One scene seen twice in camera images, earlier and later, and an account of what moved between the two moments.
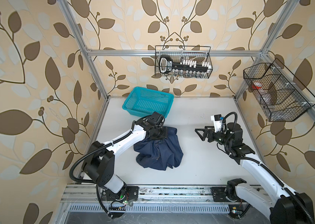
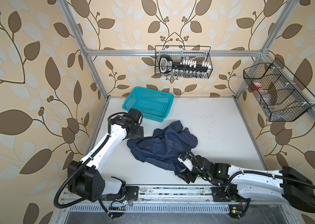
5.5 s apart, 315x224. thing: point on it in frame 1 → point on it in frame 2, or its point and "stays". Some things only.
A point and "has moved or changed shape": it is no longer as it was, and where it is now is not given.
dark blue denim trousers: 160,154 has moved or changed shape
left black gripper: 164,134 → 140,132
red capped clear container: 256,85 stays
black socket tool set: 186,68 stays
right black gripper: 211,131 → 186,174
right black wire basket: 280,101 stays
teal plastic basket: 143,101 stays
